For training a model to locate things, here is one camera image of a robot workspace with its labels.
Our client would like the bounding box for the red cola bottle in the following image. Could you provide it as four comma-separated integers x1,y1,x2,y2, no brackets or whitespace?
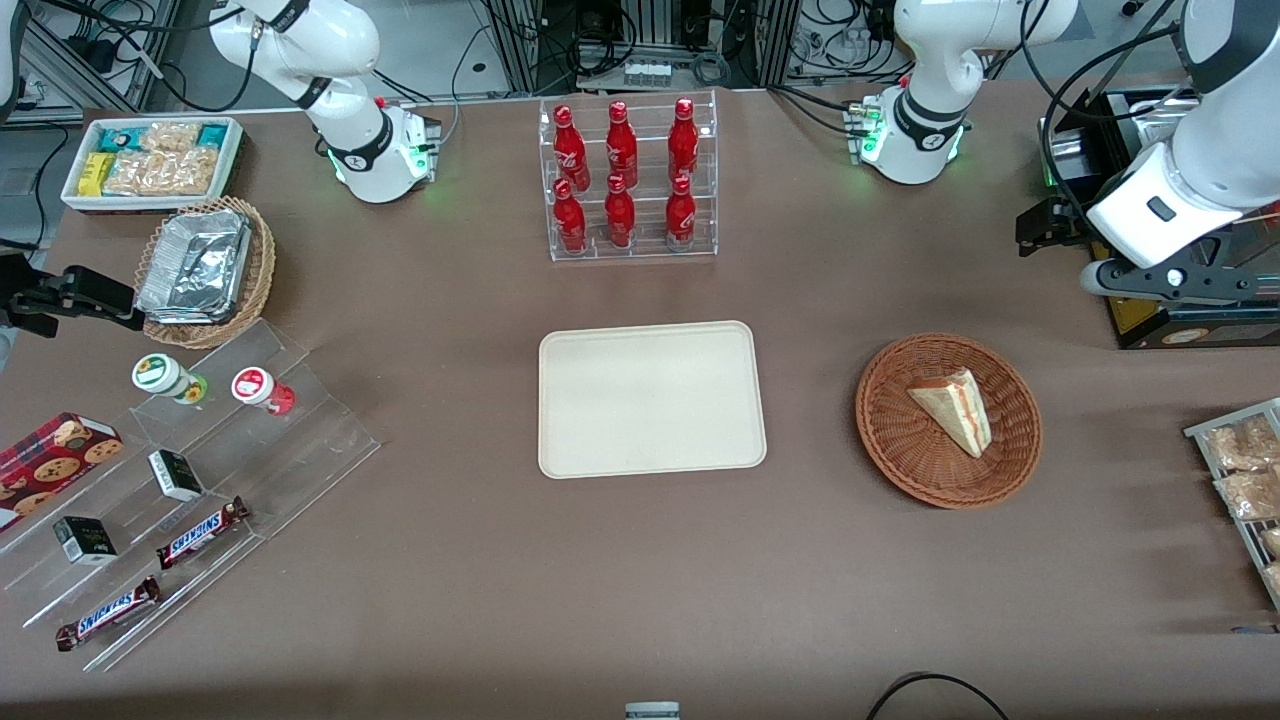
553,178,589,255
604,174,637,249
605,100,639,189
553,104,591,191
667,97,700,186
665,175,698,251

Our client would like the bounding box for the green sunflower yoghurt cup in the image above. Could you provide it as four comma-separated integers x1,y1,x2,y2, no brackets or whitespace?
132,353,209,405

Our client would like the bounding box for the brown round wicker basket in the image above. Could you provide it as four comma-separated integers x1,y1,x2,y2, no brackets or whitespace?
855,333,1043,509

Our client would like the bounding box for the red tartan cookie box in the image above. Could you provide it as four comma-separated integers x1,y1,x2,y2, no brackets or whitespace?
0,413,124,533

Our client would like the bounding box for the clear acrylic stepped stand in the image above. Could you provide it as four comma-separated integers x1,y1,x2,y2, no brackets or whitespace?
0,320,382,673

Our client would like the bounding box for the triangle sandwich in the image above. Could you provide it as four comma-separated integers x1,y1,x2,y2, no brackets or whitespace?
907,368,993,459

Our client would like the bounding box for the red strawberry yoghurt cup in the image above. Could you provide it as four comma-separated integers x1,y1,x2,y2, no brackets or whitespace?
232,367,297,417

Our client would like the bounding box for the black table cable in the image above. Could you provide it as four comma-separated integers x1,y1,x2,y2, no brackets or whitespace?
865,671,1013,720

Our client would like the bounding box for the clear cracker packet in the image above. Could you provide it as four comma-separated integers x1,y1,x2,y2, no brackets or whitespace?
140,121,201,154
103,150,161,196
155,148,219,196

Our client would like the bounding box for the small black carton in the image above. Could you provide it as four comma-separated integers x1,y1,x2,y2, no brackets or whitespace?
53,516,119,565
148,450,205,502

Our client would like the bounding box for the Snickers chocolate bar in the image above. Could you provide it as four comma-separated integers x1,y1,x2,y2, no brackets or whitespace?
157,497,252,570
55,577,162,652

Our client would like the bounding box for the aluminium frame rack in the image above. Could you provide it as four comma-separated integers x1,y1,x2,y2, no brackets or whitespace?
20,0,186,123

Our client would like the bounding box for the clear acrylic bottle rack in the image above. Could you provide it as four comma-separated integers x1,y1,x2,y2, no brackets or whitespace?
540,90,719,262

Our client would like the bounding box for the tan wicker basket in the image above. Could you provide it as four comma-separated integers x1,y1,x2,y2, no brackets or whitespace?
135,197,277,350

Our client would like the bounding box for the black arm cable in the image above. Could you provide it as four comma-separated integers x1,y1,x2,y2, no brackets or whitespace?
1018,0,1191,216
40,0,331,113

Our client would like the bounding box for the cream plastic tray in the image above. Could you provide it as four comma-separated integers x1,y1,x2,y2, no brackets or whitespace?
538,320,768,479

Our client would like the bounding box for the silver foil tray stack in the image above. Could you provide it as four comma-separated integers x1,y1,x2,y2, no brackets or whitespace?
137,208,253,326

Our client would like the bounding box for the grey tray of snack bags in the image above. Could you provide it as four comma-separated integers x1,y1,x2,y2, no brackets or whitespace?
1185,398,1280,613

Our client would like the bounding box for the white plastic snack bin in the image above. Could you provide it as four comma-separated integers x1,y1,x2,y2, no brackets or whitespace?
62,116,245,214

